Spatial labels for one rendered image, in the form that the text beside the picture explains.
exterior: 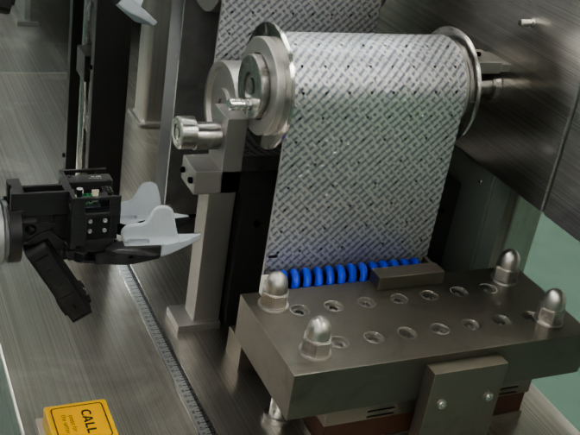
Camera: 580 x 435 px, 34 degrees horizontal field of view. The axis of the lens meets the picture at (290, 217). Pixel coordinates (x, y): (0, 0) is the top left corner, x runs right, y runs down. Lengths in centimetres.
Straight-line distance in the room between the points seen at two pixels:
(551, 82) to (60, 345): 68
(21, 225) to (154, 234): 14
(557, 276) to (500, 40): 239
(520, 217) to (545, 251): 224
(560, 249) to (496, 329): 266
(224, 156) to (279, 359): 27
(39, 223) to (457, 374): 49
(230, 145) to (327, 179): 12
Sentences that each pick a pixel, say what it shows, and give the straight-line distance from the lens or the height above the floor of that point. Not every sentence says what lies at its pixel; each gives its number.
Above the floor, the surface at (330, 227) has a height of 109.
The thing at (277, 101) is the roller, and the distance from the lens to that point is 107.
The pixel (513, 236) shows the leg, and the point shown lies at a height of 97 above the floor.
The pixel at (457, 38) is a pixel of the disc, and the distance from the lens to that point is 122.
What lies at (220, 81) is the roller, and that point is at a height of 120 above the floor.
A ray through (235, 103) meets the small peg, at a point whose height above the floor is 124.
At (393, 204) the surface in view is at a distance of 120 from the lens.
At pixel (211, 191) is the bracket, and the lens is 117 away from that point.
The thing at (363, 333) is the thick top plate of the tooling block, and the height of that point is 103.
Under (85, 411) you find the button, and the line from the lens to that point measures 110.
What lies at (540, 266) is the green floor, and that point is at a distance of 365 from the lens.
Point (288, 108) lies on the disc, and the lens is 107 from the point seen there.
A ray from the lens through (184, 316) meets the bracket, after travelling 128.
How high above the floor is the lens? 163
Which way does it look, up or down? 27 degrees down
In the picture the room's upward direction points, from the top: 10 degrees clockwise
